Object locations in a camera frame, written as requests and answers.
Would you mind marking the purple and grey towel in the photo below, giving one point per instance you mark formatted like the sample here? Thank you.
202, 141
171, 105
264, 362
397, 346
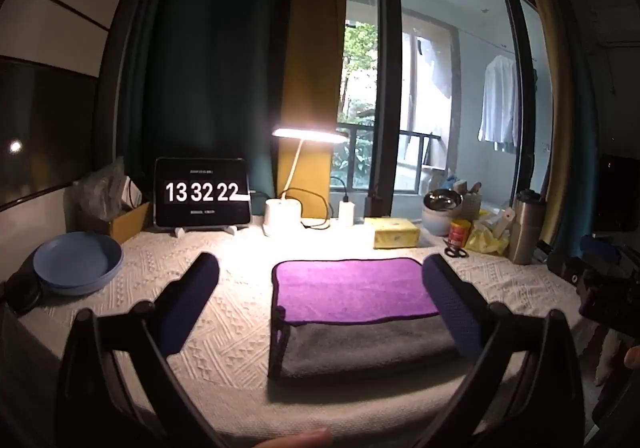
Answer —
335, 321

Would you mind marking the person's hand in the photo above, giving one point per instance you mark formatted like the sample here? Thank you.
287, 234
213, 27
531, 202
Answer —
319, 438

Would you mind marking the tablet showing clock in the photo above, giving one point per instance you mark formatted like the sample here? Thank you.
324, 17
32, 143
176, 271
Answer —
201, 193

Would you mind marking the steel thermos bottle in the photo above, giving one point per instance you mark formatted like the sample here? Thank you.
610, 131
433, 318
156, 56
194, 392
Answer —
530, 208

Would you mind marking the cardboard box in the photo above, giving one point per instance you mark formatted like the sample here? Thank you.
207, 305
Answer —
127, 225

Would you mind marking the white hanging shirt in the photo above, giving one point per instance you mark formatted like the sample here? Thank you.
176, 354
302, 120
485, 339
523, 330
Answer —
500, 120

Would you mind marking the black scissors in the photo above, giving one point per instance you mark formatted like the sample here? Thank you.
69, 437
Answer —
454, 251

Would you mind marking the clear plastic bag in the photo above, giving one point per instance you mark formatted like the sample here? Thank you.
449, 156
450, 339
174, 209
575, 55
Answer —
99, 195

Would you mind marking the white power adapter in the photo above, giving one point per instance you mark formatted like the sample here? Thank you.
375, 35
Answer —
346, 213

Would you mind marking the red yellow-lidded can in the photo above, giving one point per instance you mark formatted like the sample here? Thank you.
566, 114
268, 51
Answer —
459, 231

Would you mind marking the yellow tissue pack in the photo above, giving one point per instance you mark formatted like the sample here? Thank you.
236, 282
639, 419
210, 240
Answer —
392, 233

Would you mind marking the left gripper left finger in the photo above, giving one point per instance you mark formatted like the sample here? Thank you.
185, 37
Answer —
116, 386

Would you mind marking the yellow curtain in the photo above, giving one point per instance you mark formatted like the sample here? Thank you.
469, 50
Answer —
310, 93

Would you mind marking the white tablet stand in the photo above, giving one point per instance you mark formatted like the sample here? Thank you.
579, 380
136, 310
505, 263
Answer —
178, 232

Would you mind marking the blue plastic bowl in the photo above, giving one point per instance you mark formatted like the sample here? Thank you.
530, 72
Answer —
78, 263

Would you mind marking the dark green curtain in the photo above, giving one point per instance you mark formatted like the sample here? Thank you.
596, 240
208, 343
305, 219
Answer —
202, 79

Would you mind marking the white desk lamp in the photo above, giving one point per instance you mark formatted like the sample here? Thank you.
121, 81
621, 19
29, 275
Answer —
284, 216

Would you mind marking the white ceramic pot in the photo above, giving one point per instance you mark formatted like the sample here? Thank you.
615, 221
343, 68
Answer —
437, 222

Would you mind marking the yellow plastic bag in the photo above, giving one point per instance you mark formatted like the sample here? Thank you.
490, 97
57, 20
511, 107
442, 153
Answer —
490, 234

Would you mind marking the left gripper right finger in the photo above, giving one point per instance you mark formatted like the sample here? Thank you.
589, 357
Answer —
547, 406

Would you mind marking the steel bowl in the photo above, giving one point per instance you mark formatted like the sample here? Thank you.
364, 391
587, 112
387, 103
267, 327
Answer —
442, 199

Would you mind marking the white patterned tablecloth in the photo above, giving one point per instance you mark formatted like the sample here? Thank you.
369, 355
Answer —
223, 366

